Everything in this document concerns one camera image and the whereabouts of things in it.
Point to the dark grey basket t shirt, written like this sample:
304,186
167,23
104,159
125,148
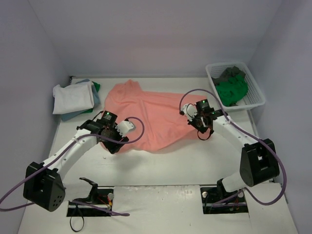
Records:
227,74

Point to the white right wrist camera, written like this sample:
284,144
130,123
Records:
189,111

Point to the white t shirt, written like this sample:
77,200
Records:
73,98

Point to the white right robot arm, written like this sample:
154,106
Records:
257,163

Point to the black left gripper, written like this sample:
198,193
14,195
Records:
115,146

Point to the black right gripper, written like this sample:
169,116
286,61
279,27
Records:
199,126

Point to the white laundry basket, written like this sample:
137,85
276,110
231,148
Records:
253,98

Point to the grey-blue t shirt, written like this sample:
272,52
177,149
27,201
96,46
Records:
68,116

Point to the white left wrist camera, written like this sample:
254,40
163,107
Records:
125,127

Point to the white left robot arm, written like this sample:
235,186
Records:
45,186

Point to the dark green basket t shirt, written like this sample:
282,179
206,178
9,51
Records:
232,90

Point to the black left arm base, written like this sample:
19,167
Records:
98,196

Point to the pink t shirt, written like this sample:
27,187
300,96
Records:
157,119

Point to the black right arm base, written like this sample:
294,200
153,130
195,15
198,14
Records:
217,202

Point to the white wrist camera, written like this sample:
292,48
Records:
189,111
125,127

